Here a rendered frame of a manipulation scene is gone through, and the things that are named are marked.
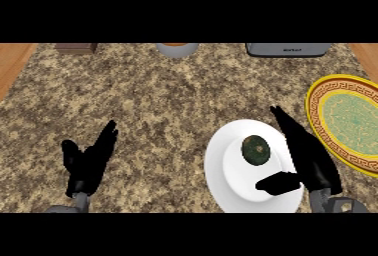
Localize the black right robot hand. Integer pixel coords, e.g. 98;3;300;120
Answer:
254;105;344;196

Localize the yellow patterned green plate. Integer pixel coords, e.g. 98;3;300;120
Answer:
304;74;378;178

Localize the grey round pot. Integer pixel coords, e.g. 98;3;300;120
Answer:
155;42;201;59

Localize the grey appliance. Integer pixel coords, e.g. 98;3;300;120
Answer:
245;42;334;58

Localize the brown wooden box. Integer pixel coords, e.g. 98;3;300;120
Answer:
53;42;99;56

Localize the dark green squash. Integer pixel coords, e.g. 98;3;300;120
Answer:
241;134;272;166

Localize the white plate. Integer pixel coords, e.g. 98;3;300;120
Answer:
202;119;306;214

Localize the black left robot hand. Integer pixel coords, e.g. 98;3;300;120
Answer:
61;119;120;199

